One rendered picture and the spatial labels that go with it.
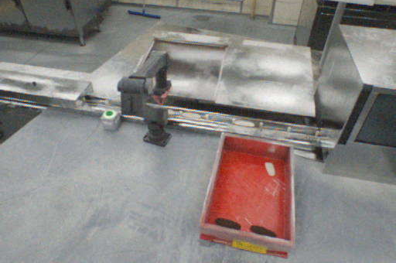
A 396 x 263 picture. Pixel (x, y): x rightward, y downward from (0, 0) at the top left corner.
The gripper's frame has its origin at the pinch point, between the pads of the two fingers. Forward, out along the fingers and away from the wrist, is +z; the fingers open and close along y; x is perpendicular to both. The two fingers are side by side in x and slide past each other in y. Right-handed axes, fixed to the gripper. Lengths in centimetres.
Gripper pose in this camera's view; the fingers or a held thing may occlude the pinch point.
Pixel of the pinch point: (162, 100)
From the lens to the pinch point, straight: 149.0
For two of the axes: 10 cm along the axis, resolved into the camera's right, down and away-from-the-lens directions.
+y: 2.0, -6.3, 7.5
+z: -0.2, 7.6, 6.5
